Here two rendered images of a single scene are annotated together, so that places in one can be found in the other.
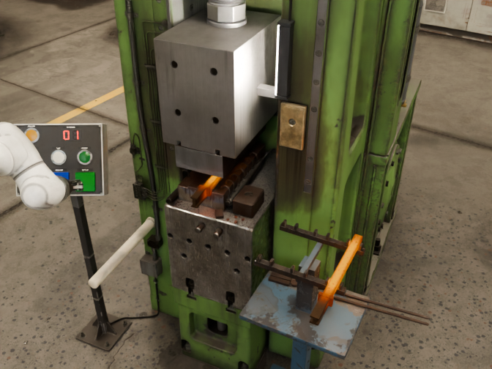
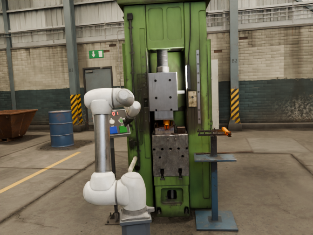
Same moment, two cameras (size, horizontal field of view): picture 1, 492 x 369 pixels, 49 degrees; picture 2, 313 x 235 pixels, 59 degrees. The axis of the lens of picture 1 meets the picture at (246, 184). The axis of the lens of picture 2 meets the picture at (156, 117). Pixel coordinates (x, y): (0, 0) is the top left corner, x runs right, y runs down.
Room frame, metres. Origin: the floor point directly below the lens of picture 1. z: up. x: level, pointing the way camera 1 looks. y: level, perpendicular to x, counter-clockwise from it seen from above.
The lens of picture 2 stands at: (-0.96, 1.28, 1.43)
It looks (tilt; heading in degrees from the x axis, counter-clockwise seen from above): 7 degrees down; 339
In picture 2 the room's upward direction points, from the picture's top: 2 degrees counter-clockwise
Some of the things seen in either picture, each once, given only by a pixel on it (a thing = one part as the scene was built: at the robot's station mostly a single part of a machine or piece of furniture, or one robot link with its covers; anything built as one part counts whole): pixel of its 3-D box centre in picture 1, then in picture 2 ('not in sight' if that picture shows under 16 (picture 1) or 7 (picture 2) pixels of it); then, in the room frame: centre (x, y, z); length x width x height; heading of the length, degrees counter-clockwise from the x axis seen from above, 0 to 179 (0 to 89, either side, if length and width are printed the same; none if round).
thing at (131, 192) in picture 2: not in sight; (132, 189); (0.72, 0.83, 0.77); 0.18 x 0.16 x 0.22; 69
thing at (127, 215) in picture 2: not in sight; (137, 209); (0.71, 0.81, 0.63); 0.22 x 0.18 x 0.06; 77
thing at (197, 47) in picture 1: (232, 80); (167, 91); (1.89, 0.05, 1.36); 0.42 x 0.39 x 0.40; 156
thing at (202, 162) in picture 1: (222, 136); (164, 113); (1.91, 0.09, 1.12); 0.42 x 0.20 x 0.10; 156
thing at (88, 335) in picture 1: (102, 324); (116, 216); (1.87, 0.72, 0.05); 0.22 x 0.22 x 0.09; 66
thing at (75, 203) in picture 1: (88, 251); (113, 171); (1.87, 0.72, 0.54); 0.04 x 0.04 x 1.08; 66
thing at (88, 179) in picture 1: (86, 181); (123, 129); (1.74, 0.62, 1.01); 0.07 x 0.05 x 0.07; 91
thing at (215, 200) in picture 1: (224, 169); (164, 127); (1.91, 0.09, 0.96); 0.42 x 0.20 x 0.09; 156
